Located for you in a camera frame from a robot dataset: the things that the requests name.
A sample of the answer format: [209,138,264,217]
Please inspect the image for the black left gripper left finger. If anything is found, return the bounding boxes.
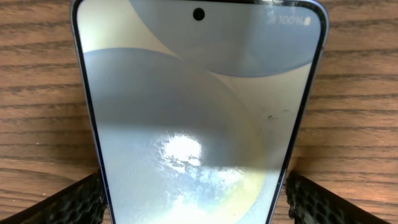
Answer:
[1,171,107,224]

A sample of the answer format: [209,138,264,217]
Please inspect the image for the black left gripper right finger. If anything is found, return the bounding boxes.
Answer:
[284,172,389,224]

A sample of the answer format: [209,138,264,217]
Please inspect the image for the blue Galaxy smartphone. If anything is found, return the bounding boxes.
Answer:
[70,0,330,224]

